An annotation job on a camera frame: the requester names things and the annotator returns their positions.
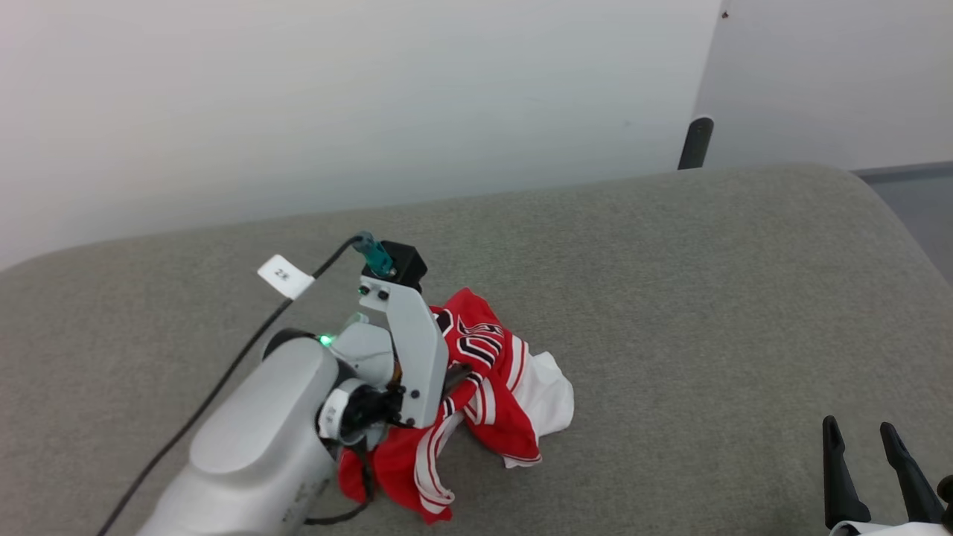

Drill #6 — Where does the black metal pole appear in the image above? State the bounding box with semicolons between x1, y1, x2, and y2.
677;116;715;171

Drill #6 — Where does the black cable with teal plug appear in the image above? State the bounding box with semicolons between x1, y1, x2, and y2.
95;232;394;536

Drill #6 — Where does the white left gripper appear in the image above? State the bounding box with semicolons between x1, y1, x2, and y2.
319;275;485;441

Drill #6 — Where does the white cable label tag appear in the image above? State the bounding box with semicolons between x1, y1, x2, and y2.
257;255;316;301

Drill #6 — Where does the grey-green fabric sofa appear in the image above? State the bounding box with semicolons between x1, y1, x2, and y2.
0;164;953;536

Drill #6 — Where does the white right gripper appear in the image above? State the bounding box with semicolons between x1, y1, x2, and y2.
822;415;953;536

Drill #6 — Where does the red and white jersey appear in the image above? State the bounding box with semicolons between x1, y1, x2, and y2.
337;287;576;525

